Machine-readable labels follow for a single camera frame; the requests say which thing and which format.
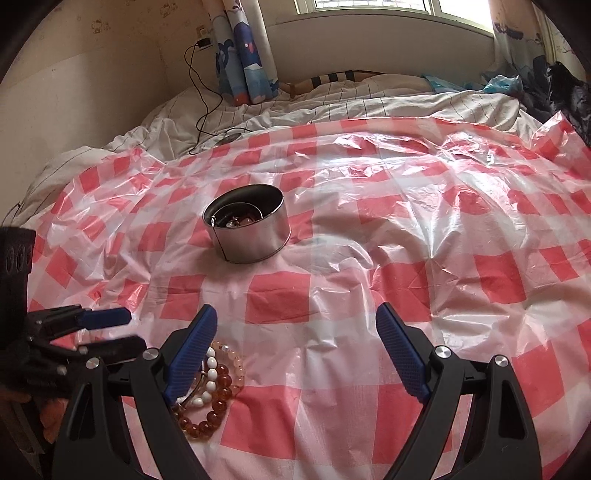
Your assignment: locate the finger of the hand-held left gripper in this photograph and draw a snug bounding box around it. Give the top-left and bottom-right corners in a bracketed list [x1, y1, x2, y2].
[32, 335, 148, 371]
[28, 305, 133, 341]

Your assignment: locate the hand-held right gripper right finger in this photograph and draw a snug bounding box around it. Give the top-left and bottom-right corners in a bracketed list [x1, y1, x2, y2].
[375, 302, 544, 480]

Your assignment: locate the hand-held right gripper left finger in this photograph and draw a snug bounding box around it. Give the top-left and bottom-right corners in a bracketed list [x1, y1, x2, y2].
[51, 304, 218, 480]

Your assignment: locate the white bead bracelet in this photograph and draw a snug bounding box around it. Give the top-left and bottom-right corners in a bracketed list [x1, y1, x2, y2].
[181, 346, 221, 409]

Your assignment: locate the amber bead bracelet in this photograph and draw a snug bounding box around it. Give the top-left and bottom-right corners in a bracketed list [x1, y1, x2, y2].
[173, 362, 243, 440]

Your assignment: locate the round metal tin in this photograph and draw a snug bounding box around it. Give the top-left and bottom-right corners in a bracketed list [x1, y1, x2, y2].
[203, 184, 291, 265]

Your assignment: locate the red cord bracelet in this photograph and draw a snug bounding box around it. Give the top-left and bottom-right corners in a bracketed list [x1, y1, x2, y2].
[224, 212, 259, 230]

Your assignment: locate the red checkered plastic sheet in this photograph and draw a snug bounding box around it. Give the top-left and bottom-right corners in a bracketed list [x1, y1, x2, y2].
[23, 113, 591, 480]

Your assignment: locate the white grid-lined quilt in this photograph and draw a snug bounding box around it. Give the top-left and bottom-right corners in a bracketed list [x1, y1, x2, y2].
[18, 74, 544, 217]

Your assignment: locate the striped pillow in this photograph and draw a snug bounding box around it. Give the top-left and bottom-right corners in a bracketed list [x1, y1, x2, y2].
[283, 69, 432, 98]

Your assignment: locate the blue plastic bag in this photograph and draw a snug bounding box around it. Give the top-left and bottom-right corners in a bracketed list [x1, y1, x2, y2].
[422, 71, 525, 96]

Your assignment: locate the blue cartoon print curtain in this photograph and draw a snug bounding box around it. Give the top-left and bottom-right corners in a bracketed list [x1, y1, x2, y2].
[488, 0, 591, 95]
[214, 0, 280, 106]

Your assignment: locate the dark jacket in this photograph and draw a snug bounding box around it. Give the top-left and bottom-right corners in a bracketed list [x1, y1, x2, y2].
[521, 60, 591, 149]

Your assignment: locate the black charger cable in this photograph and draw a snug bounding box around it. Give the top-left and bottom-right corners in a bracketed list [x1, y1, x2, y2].
[184, 44, 243, 156]

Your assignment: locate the white window frame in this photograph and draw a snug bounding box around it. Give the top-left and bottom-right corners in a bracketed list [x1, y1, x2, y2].
[294, 0, 493, 32]

